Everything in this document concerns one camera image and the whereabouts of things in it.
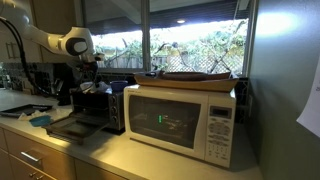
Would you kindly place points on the window with dark frame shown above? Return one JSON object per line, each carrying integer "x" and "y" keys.
{"x": 145, "y": 33}

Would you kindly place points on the dark blue plastic bowl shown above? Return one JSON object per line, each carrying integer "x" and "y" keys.
{"x": 118, "y": 86}

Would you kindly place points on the black baking tray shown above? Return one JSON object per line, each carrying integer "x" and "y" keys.
{"x": 23, "y": 110}

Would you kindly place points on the blue cloth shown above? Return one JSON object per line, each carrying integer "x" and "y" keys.
{"x": 40, "y": 121}

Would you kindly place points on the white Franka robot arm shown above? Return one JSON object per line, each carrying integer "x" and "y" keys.
{"x": 40, "y": 35}

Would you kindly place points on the white paper sheet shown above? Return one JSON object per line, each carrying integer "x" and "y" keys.
{"x": 311, "y": 110}

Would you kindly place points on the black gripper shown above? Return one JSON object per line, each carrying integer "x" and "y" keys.
{"x": 89, "y": 69}

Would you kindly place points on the wooden wall cabinet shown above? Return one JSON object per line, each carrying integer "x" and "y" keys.
{"x": 50, "y": 13}

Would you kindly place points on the round ceiling light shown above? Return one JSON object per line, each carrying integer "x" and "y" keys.
{"x": 181, "y": 21}

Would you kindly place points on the black toaster oven knob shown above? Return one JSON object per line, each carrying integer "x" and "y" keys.
{"x": 115, "y": 119}
{"x": 113, "y": 99}
{"x": 114, "y": 109}

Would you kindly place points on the grey toaster oven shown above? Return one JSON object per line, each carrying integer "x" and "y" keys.
{"x": 100, "y": 96}

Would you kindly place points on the wooden serving tray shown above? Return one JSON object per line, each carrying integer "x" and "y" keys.
{"x": 186, "y": 85}

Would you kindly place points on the wooden base cabinet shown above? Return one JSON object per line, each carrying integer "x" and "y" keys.
{"x": 56, "y": 163}

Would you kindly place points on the toaster oven glass door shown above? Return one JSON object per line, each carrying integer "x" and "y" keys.
{"x": 76, "y": 126}

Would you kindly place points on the dark brown wooden dish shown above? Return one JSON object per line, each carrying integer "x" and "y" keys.
{"x": 186, "y": 76}

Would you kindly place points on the white microwave oven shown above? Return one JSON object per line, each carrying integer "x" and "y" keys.
{"x": 166, "y": 140}

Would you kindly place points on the crumpled white napkin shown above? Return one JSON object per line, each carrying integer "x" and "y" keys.
{"x": 33, "y": 114}

